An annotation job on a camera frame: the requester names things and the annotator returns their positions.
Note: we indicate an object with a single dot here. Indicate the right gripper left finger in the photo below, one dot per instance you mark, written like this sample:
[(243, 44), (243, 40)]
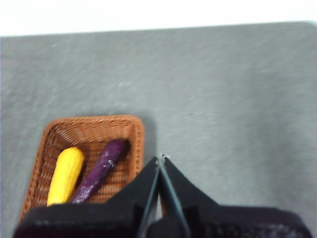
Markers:
[(99, 220)]

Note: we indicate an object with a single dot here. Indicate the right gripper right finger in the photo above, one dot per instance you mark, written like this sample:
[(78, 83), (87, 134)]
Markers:
[(223, 223)]

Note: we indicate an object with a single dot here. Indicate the purple eggplant with green stem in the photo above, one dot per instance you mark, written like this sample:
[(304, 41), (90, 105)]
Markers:
[(106, 163)]

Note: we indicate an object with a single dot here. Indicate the yellow corn cob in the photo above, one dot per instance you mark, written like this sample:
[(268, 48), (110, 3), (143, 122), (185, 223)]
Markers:
[(65, 173)]

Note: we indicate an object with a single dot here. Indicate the brown wicker basket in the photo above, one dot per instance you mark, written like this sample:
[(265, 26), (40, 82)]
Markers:
[(91, 131)]

